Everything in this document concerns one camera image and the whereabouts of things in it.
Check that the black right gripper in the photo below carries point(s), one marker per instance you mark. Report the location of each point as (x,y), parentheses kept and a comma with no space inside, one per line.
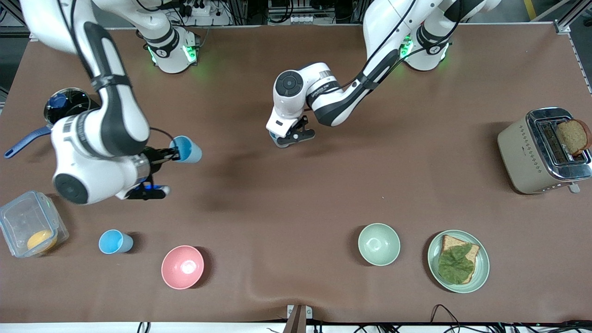
(153,157)

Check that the bright blue plastic cup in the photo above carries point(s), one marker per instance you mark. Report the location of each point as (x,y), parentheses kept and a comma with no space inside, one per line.
(190,151)
(112,241)

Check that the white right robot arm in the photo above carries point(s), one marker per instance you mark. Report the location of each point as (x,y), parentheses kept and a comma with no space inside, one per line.
(115,120)

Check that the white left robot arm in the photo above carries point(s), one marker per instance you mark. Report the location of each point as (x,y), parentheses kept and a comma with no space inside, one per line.
(379,27)

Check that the brown table cover mat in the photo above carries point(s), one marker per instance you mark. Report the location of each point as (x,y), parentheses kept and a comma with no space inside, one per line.
(296,208)

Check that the white connector block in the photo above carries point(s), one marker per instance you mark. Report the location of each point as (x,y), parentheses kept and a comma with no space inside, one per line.
(296,19)

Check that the pink bowl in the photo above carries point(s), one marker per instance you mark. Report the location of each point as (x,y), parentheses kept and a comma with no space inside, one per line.
(182,267)

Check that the pale green bowl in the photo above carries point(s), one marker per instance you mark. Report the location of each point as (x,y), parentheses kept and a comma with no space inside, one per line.
(379,244)

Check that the white power strip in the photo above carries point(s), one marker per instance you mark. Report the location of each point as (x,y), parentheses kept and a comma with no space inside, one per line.
(196,9)

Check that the orange round food item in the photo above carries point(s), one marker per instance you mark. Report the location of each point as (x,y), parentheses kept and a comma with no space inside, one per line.
(40,240)

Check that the clear plastic food container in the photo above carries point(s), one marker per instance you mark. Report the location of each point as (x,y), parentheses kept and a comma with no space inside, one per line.
(18,222)

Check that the brown bread slice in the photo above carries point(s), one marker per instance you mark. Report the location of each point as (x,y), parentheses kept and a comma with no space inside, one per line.
(451,241)

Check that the green lettuce leaf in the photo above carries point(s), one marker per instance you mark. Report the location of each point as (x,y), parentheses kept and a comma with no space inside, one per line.
(455,266)

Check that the beige chrome toaster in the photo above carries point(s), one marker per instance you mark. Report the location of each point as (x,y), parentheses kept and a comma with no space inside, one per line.
(520,157)

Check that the pale green plate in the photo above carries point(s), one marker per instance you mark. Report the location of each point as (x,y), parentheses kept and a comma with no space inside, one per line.
(483,266)

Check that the dark toast slice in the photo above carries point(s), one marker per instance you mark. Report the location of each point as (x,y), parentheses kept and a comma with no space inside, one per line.
(573,136)

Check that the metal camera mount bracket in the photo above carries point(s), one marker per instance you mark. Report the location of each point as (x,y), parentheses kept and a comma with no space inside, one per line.
(298,319)

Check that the aluminium frame profile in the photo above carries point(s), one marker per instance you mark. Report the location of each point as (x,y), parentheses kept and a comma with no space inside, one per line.
(563,27)

